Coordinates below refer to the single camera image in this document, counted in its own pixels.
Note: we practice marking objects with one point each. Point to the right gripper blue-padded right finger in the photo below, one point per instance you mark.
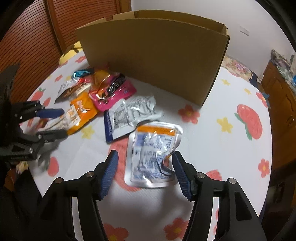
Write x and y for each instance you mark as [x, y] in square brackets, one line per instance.
[237, 219]

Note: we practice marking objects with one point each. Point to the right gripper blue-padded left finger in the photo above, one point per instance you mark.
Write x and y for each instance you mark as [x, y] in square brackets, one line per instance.
[91, 187]

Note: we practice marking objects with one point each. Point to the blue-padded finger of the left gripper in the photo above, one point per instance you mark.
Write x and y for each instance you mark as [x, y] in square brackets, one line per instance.
[43, 137]
[49, 113]

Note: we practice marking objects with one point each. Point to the orange white chicken-feet pouch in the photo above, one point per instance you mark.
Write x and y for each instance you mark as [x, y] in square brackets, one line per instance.
[81, 111]

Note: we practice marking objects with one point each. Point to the silver red-top snack pouch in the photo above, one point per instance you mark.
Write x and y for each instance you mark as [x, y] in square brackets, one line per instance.
[70, 86]

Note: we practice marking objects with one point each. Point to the silver orange-strip foil pouch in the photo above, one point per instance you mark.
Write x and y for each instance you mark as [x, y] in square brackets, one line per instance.
[148, 157]

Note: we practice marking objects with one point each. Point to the teal candy wrapper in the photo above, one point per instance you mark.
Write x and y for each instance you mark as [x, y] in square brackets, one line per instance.
[83, 72]

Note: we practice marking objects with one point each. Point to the yellow pikachu plush toy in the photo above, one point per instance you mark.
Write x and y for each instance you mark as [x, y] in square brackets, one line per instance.
[71, 51]

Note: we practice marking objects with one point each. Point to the silver blue-edge foil pouch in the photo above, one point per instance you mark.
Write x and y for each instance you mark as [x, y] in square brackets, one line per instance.
[124, 117]

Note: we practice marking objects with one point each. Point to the pink chicken snack pouch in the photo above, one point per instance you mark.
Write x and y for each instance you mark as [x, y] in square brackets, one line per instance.
[108, 88]

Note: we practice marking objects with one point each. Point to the red-brown louvered wardrobe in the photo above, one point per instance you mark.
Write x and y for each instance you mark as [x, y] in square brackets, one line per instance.
[40, 35]

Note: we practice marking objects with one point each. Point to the wooden sideboard cabinet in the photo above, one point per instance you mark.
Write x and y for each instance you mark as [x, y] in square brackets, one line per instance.
[282, 116]

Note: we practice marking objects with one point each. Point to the flowered quilt at bed end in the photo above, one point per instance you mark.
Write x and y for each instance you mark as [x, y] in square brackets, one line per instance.
[238, 69]

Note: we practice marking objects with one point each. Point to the brown cardboard box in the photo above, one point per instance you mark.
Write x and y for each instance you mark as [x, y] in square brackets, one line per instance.
[177, 52]

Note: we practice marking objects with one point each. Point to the folded fabric pile on sideboard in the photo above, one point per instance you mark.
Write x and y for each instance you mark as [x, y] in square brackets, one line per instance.
[279, 60]

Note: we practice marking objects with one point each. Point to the white wall switch plate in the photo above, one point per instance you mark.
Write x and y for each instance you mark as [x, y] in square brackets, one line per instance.
[244, 30]

